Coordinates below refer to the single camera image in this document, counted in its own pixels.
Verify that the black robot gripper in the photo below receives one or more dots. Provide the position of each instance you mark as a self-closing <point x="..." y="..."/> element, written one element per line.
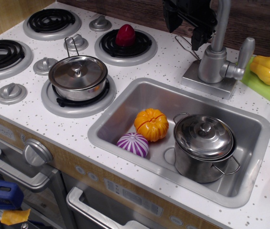
<point x="197" y="13"/>

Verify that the silver toy faucet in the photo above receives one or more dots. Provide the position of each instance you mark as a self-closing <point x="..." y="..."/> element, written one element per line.
<point x="214" y="74"/>

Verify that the red toy egg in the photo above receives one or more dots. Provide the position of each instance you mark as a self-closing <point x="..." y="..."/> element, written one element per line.
<point x="126" y="36"/>

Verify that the back right stove burner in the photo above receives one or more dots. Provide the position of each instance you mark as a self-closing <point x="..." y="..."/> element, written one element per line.
<point x="144" y="49"/>

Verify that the stove burner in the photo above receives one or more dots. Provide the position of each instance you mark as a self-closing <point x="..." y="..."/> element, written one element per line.
<point x="60" y="107"/>
<point x="51" y="24"/>
<point x="15" y="57"/>
<point x="144" y="49"/>

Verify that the grey stove knob back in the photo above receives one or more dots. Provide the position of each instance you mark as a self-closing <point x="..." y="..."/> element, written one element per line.
<point x="100" y="24"/>

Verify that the grey stove knob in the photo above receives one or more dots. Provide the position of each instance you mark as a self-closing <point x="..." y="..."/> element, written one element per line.
<point x="100" y="24"/>
<point x="76" y="43"/>
<point x="12" y="93"/>
<point x="43" y="66"/>

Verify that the yellow toy bell pepper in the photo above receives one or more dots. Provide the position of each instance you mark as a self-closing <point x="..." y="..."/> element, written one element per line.
<point x="260" y="66"/>

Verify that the orange toy pumpkin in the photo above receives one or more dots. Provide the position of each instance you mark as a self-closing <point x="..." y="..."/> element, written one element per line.
<point x="152" y="124"/>

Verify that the grey stove knob middle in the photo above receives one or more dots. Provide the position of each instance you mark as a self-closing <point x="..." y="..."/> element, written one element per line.
<point x="76" y="43"/>

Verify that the green cutting board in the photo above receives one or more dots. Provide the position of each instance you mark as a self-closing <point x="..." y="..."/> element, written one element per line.
<point x="252" y="81"/>

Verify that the large steel pot lid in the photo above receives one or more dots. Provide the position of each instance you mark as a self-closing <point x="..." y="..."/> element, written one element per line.
<point x="203" y="137"/>

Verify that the steel sink basin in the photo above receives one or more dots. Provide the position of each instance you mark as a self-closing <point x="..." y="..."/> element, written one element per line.
<point x="252" y="133"/>

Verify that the small steel pan lid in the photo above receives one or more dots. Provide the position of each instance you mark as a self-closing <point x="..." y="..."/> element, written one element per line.
<point x="78" y="73"/>

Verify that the small steel pan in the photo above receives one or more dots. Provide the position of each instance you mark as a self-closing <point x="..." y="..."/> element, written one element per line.
<point x="81" y="95"/>

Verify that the purple white toy onion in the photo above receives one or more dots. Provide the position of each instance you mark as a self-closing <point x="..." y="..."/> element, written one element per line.
<point x="134" y="143"/>

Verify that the back left stove burner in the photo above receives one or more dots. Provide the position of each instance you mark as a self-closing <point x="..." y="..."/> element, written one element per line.
<point x="51" y="24"/>

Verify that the large steel pot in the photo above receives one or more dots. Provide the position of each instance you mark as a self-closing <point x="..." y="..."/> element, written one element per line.
<point x="205" y="171"/>

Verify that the grey stove knob left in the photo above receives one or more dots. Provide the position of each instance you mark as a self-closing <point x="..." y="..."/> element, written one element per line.
<point x="43" y="66"/>

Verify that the front stove burner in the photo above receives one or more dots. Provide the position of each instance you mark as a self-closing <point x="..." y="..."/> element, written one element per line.
<point x="60" y="107"/>

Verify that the grey stove knob front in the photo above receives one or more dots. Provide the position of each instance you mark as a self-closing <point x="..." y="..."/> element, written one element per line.
<point x="12" y="93"/>

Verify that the far left stove burner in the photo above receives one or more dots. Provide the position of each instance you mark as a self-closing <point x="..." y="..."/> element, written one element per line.
<point x="15" y="57"/>

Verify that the grey oven dial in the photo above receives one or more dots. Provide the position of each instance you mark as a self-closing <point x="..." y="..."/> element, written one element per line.
<point x="35" y="153"/>

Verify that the blue clamp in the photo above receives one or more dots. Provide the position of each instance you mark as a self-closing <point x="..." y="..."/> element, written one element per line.
<point x="11" y="196"/>

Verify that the yellow tape piece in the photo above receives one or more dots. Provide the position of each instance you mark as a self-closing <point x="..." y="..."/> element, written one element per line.
<point x="10" y="217"/>

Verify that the wire utensil handle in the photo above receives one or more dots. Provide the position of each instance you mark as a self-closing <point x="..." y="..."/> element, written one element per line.
<point x="186" y="45"/>

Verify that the silver dishwasher door handle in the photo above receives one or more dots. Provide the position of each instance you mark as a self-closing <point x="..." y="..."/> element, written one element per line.
<point x="73" y="201"/>

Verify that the silver oven door handle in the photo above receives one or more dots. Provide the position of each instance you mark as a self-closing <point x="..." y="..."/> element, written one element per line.
<point x="32" y="178"/>

